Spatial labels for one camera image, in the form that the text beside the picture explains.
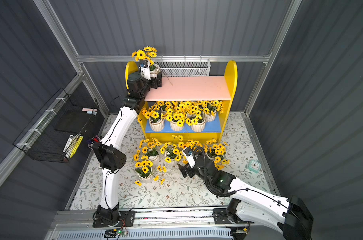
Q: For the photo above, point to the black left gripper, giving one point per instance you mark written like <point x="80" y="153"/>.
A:
<point x="154" y="80"/>

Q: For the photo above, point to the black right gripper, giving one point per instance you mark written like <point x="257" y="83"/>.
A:
<point x="188" y="170"/>

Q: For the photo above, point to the shelf sunflower pot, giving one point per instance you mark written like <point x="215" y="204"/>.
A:
<point x="211" y="108"/>
<point x="195" y="118"/>
<point x="152" y="116"/>
<point x="147" y="53"/>
<point x="173" y="150"/>
<point x="191" y="144"/>
<point x="175" y="115"/>
<point x="147" y="170"/>

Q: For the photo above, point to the sunflower pot taken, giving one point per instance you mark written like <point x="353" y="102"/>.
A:
<point x="149" y="150"/>
<point x="216" y="151"/>

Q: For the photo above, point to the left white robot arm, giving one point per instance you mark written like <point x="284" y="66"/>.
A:
<point x="108" y="149"/>

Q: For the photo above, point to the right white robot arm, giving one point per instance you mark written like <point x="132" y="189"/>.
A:
<point x="288" y="216"/>

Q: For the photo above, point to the white mesh desk organizer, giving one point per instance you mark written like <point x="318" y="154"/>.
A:
<point x="185" y="69"/>

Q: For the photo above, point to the yellow wooden shelf unit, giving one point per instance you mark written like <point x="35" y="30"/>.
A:
<point x="192" y="90"/>

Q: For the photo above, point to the small teal alarm clock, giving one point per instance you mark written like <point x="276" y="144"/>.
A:
<point x="254" y="166"/>

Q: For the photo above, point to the pink metal pen bucket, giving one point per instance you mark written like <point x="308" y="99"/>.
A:
<point x="95" y="139"/>

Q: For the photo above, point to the yellow marker in basket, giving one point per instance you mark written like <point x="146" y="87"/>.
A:
<point x="74" y="146"/>

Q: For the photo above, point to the white marker in basket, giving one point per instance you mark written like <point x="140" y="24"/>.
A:
<point x="69" y="140"/>

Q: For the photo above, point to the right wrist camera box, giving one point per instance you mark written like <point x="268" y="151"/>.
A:
<point x="188" y="153"/>

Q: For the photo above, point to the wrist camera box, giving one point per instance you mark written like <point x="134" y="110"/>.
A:
<point x="188" y="153"/>
<point x="145" y="69"/>

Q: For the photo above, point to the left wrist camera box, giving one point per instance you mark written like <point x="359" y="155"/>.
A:
<point x="145" y="69"/>

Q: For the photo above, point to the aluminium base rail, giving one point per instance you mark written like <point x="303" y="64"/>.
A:
<point x="187" y="223"/>

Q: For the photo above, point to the black wire wall basket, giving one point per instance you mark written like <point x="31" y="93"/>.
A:
<point x="72" y="114"/>

